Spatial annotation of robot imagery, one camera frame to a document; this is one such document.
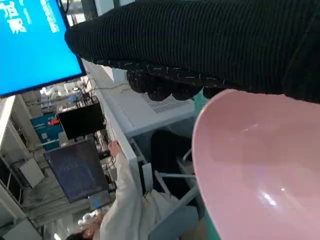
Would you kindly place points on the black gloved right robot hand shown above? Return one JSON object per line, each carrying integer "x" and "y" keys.
{"x": 200, "y": 37}

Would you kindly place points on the pink bowl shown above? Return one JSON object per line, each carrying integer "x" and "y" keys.
{"x": 262, "y": 162}

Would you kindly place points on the small white grille cabinet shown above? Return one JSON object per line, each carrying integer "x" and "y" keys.
{"x": 160, "y": 117}

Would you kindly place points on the white desk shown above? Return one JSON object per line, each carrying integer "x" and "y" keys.
{"x": 120, "y": 130}

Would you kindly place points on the black equipment box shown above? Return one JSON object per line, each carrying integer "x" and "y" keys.
{"x": 82, "y": 120}

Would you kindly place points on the large blue display screen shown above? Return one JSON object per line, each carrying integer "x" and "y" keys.
{"x": 32, "y": 45}

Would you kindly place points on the seated person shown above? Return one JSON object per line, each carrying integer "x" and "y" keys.
{"x": 130, "y": 200}

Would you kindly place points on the blue cardboard box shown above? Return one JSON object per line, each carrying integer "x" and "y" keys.
{"x": 47, "y": 130}

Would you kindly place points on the dark computer monitor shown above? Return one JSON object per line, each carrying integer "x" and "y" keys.
{"x": 77, "y": 170}

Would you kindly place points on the grey chair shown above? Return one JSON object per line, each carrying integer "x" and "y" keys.
{"x": 175, "y": 220}

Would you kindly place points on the small laptop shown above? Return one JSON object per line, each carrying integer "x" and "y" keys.
{"x": 100, "y": 200}

